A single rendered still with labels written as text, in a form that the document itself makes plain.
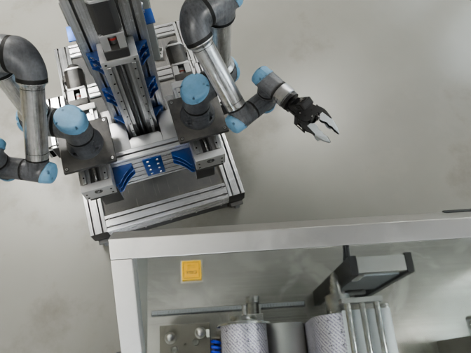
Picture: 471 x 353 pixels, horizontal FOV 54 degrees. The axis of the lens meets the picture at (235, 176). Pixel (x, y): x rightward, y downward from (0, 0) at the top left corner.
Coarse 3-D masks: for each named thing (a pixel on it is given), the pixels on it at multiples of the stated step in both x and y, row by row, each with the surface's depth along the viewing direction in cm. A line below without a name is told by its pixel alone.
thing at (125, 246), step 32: (256, 224) 65; (288, 224) 64; (320, 224) 64; (352, 224) 63; (384, 224) 63; (416, 224) 64; (448, 224) 64; (128, 256) 63; (128, 288) 64; (128, 320) 65; (128, 352) 66
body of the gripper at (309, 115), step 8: (288, 96) 158; (296, 96) 161; (288, 104) 161; (312, 104) 157; (296, 112) 157; (304, 112) 156; (312, 112) 156; (296, 120) 160; (304, 120) 155; (312, 120) 160
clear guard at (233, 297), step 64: (192, 256) 64; (256, 256) 65; (320, 256) 65; (384, 256) 66; (448, 256) 66; (192, 320) 66; (256, 320) 67; (320, 320) 68; (384, 320) 68; (448, 320) 69
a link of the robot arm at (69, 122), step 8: (56, 112) 177; (64, 112) 177; (72, 112) 178; (80, 112) 178; (56, 120) 176; (64, 120) 176; (72, 120) 177; (80, 120) 177; (88, 120) 184; (56, 128) 178; (64, 128) 175; (72, 128) 176; (80, 128) 178; (88, 128) 183; (56, 136) 181; (64, 136) 180; (72, 136) 179; (80, 136) 181; (88, 136) 185; (72, 144) 186; (80, 144) 186
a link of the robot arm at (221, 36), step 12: (204, 0) 147; (216, 0) 148; (228, 0) 150; (240, 0) 154; (216, 12) 149; (228, 12) 153; (216, 24) 157; (228, 24) 159; (216, 36) 165; (228, 36) 168; (228, 48) 174; (228, 60) 180; (204, 72) 188
